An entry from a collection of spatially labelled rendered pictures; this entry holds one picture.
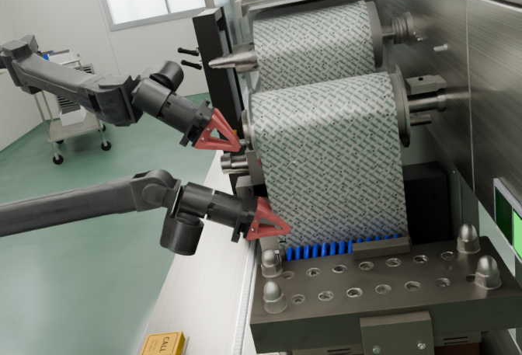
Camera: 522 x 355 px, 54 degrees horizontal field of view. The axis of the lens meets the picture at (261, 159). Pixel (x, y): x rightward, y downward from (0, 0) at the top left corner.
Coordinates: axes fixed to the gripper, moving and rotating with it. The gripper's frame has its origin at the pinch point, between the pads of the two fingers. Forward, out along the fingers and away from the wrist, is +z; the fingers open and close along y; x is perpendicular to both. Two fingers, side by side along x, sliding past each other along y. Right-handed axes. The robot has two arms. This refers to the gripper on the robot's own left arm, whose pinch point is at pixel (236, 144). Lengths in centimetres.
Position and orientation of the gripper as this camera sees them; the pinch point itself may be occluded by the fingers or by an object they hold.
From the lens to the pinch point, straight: 94.3
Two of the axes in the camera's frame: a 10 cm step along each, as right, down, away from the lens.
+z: 8.6, 4.8, 1.5
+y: -0.5, 3.7, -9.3
